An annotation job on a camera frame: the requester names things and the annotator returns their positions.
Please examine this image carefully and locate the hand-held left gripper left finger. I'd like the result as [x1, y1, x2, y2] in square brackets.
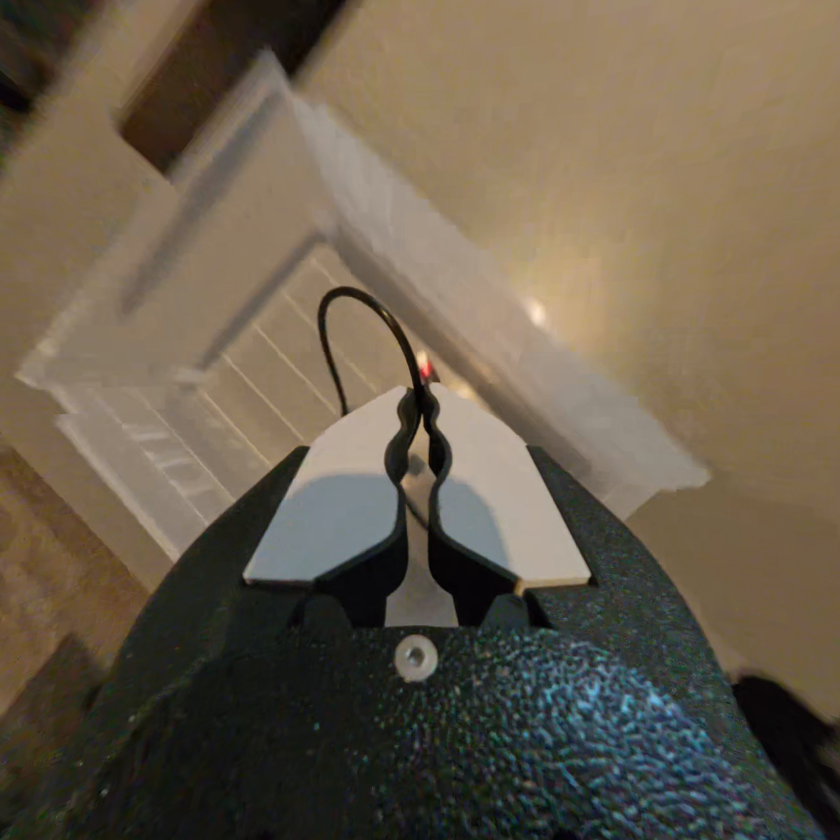
[243, 386, 412, 627]

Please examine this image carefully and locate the clear plastic organizer box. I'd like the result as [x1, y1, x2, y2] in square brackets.
[16, 49, 713, 565]

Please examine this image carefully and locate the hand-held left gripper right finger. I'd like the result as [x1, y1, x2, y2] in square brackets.
[427, 382, 599, 627]

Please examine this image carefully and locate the black cable with red plugs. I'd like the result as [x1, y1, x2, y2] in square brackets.
[318, 287, 442, 532]

